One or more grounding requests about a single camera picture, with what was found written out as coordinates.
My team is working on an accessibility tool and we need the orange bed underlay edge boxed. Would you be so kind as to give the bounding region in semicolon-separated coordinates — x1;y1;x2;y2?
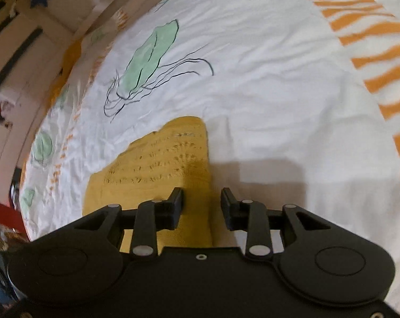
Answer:
47;37;83;109

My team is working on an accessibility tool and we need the white wooden bed frame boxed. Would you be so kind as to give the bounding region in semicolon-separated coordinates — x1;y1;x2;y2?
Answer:
0;0;174;206

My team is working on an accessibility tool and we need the mustard yellow small garment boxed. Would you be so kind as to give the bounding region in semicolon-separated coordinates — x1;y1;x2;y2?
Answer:
82;116;213;248

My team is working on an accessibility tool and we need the white leaf-print bed sheet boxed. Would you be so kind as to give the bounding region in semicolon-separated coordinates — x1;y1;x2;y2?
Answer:
20;0;400;312

